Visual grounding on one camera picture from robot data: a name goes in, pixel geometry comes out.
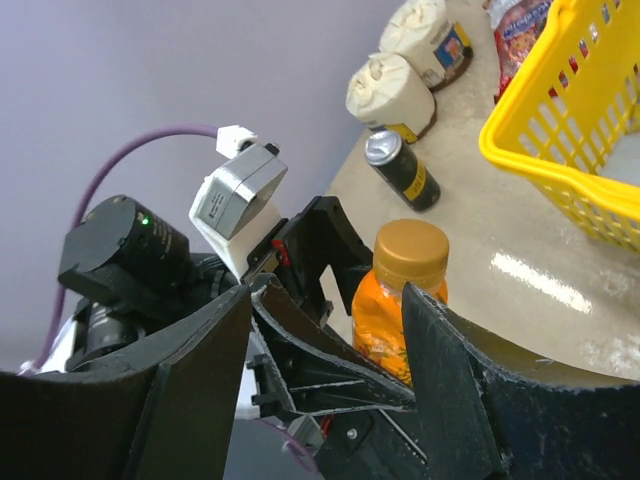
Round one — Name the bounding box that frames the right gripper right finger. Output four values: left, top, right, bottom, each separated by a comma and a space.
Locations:
402, 285, 639, 479

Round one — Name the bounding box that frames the small orange juice bottle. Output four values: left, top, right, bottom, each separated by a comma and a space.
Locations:
351, 219, 450, 386

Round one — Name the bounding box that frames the black drink can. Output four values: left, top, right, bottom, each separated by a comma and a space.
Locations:
364, 130, 441, 212

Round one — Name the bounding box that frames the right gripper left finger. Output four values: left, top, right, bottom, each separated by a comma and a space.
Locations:
1, 286, 251, 479

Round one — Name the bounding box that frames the red snack bag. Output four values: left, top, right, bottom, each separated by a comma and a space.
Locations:
483, 0, 552, 104

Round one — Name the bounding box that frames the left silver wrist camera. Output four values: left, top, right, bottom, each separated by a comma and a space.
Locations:
188, 143, 288, 280

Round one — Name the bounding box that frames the rear toilet paper roll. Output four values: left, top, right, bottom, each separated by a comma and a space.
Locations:
379, 0, 473, 91

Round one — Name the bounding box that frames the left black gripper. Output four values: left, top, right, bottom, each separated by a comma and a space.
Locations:
243, 196, 425, 479

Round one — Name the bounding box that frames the front toilet paper roll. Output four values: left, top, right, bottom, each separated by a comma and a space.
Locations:
345, 52, 437, 144

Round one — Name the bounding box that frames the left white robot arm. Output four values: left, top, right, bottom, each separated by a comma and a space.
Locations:
1, 196, 415, 479

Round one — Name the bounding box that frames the toilet paper roll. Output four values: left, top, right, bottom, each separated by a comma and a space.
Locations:
379, 0, 473, 91
345, 52, 437, 144

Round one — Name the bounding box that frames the yellow plastic basket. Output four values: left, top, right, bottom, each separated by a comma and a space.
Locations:
479, 1, 639, 251

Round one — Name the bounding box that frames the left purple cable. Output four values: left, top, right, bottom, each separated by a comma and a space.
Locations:
17, 123, 259, 376

